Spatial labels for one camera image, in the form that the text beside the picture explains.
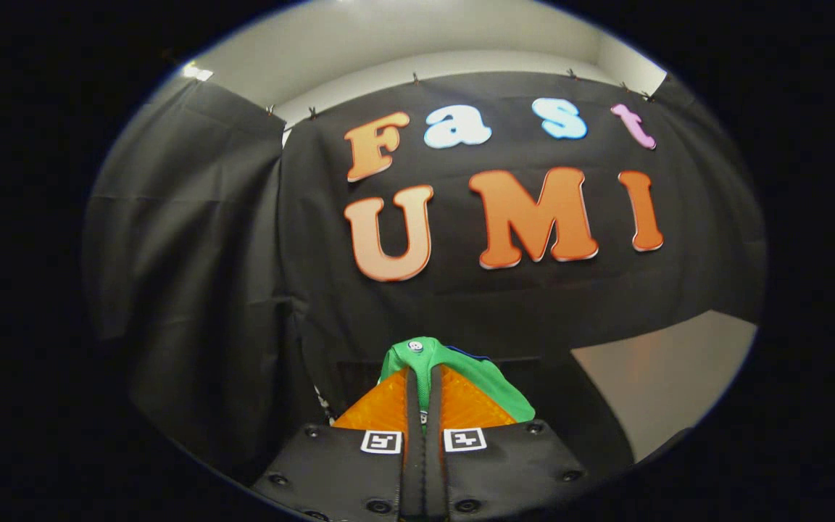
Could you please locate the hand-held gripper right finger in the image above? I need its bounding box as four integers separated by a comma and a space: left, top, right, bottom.
425, 364, 599, 522

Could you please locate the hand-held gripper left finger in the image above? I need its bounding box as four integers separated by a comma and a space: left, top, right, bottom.
251, 366, 426, 522

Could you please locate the green polo shirt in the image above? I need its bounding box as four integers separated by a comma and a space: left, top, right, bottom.
378, 336, 536, 430

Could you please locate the black backdrop cloth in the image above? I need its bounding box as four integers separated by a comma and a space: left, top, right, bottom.
276, 71, 708, 436

